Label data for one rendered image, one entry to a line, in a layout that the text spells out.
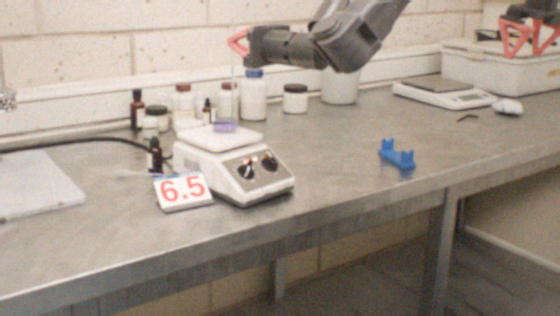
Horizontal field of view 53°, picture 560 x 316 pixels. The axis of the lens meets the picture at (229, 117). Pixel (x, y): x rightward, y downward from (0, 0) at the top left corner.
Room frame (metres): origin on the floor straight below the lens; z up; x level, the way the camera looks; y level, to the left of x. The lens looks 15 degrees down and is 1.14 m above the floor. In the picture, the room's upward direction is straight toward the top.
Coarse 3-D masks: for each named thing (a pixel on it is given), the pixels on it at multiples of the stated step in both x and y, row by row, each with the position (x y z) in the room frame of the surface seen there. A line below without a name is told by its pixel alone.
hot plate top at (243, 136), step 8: (200, 128) 1.03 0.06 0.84; (208, 128) 1.03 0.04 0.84; (240, 128) 1.03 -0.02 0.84; (184, 136) 0.98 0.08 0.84; (192, 136) 0.98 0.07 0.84; (200, 136) 0.98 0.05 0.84; (208, 136) 0.98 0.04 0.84; (216, 136) 0.98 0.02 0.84; (224, 136) 0.98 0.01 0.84; (232, 136) 0.98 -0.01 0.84; (240, 136) 0.98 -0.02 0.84; (248, 136) 0.98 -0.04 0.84; (256, 136) 0.98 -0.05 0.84; (200, 144) 0.94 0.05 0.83; (208, 144) 0.93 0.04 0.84; (216, 144) 0.93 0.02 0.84; (224, 144) 0.93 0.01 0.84; (232, 144) 0.94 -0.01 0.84; (240, 144) 0.95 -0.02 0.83
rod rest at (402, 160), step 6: (384, 138) 1.13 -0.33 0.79; (390, 138) 1.14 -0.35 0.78; (384, 144) 1.13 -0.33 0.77; (390, 144) 1.14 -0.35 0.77; (378, 150) 1.14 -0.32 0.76; (384, 150) 1.13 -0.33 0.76; (390, 150) 1.13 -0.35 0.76; (402, 150) 1.06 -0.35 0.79; (384, 156) 1.11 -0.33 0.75; (390, 156) 1.09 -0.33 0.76; (396, 156) 1.09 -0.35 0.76; (402, 156) 1.05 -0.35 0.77; (408, 156) 1.06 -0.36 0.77; (396, 162) 1.06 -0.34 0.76; (402, 162) 1.05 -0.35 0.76; (408, 162) 1.06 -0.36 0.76; (414, 162) 1.06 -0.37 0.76; (402, 168) 1.05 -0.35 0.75
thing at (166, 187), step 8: (192, 176) 0.91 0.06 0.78; (200, 176) 0.92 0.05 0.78; (160, 184) 0.88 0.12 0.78; (168, 184) 0.89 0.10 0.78; (176, 184) 0.89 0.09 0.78; (184, 184) 0.90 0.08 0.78; (192, 184) 0.90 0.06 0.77; (200, 184) 0.90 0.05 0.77; (160, 192) 0.87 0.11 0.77; (168, 192) 0.87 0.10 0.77; (176, 192) 0.88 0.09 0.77; (184, 192) 0.88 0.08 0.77; (192, 192) 0.89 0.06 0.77; (200, 192) 0.89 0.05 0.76; (208, 192) 0.90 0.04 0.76; (168, 200) 0.86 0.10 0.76; (176, 200) 0.87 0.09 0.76; (184, 200) 0.87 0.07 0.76
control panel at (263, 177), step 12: (240, 156) 0.93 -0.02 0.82; (252, 156) 0.94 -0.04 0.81; (264, 156) 0.95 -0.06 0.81; (228, 168) 0.89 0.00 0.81; (252, 168) 0.91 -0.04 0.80; (264, 168) 0.92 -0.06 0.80; (240, 180) 0.88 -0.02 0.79; (252, 180) 0.89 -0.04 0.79; (264, 180) 0.90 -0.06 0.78; (276, 180) 0.91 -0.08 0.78
